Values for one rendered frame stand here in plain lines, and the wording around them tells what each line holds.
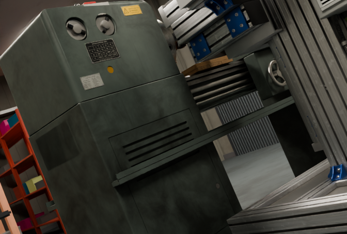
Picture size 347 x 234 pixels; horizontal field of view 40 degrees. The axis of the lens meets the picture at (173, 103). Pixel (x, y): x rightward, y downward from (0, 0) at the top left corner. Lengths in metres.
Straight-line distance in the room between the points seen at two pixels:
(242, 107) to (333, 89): 5.31
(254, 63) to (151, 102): 0.85
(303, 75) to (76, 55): 0.87
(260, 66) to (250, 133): 4.44
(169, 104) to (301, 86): 0.59
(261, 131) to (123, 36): 5.01
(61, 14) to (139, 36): 0.37
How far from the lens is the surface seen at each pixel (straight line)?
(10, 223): 4.99
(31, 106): 2.13
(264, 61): 2.72
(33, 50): 2.02
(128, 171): 1.81
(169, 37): 2.41
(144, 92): 2.02
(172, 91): 2.13
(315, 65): 1.78
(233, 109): 7.16
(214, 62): 2.52
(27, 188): 8.04
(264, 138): 6.92
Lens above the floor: 0.59
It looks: 4 degrees up
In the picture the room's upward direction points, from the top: 23 degrees counter-clockwise
